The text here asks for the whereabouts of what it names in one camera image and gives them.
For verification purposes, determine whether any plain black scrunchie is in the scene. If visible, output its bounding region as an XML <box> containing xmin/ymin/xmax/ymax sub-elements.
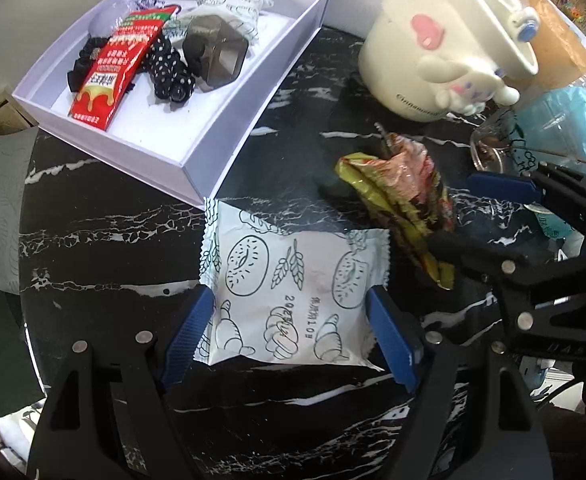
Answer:
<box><xmin>67</xmin><ymin>35</ymin><xmax>136</xmax><ymax>97</ymax></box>

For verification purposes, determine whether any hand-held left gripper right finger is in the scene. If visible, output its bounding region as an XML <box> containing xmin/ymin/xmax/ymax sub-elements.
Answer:
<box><xmin>365</xmin><ymin>287</ymin><xmax>554</xmax><ymax>480</ymax></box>

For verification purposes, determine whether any purple tassel sachet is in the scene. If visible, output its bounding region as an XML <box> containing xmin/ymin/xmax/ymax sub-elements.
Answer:
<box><xmin>89</xmin><ymin>0</ymin><xmax>174</xmax><ymax>36</ymax></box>

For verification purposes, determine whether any brown kraft paper bag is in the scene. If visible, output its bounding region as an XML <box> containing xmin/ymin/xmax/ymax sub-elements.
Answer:
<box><xmin>516</xmin><ymin>0</ymin><xmax>586</xmax><ymax>111</ymax></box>

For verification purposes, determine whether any clear glass cup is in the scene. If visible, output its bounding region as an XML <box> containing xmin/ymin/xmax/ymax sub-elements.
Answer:
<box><xmin>470</xmin><ymin>106</ymin><xmax>542</xmax><ymax>177</ymax></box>

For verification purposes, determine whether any black polka dot scrunchie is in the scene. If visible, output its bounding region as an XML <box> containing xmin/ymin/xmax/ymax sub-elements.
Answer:
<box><xmin>143</xmin><ymin>35</ymin><xmax>197</xmax><ymax>104</ymax></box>

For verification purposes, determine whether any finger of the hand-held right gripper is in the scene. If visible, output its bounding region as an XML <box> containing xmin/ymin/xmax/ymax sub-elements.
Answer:
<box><xmin>425</xmin><ymin>232</ymin><xmax>586</xmax><ymax>332</ymax></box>
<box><xmin>466</xmin><ymin>164</ymin><xmax>586</xmax><ymax>233</ymax></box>

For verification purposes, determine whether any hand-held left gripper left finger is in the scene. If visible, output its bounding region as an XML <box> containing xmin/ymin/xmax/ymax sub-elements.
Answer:
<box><xmin>27</xmin><ymin>284</ymin><xmax>216</xmax><ymax>480</ymax></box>

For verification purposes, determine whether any cream character mug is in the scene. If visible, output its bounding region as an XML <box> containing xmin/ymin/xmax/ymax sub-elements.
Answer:
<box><xmin>358</xmin><ymin>0</ymin><xmax>541</xmax><ymax>124</ymax></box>

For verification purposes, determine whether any green red wrapper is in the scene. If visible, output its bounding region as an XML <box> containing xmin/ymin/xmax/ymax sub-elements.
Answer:
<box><xmin>335</xmin><ymin>122</ymin><xmax>457</xmax><ymax>291</ymax></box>

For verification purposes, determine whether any white printed snack packet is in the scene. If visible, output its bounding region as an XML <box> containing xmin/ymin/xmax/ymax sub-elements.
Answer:
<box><xmin>193</xmin><ymin>197</ymin><xmax>393</xmax><ymax>374</ymax></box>
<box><xmin>165</xmin><ymin>0</ymin><xmax>267</xmax><ymax>49</ymax></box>

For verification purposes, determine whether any dark grey hexagonal case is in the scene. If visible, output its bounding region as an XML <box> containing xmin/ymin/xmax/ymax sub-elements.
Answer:
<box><xmin>182</xmin><ymin>14</ymin><xmax>250</xmax><ymax>94</ymax></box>

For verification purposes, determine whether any red sachet packet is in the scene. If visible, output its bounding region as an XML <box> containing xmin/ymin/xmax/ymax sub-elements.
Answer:
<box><xmin>68</xmin><ymin>4</ymin><xmax>183</xmax><ymax>131</ymax></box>

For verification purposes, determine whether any light blue plastic bag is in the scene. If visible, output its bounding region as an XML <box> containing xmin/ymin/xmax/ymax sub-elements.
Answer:
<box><xmin>516</xmin><ymin>85</ymin><xmax>586</xmax><ymax>241</ymax></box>

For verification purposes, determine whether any lavender gift box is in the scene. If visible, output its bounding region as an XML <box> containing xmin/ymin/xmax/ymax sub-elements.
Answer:
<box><xmin>12</xmin><ymin>0</ymin><xmax>349</xmax><ymax>207</ymax></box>

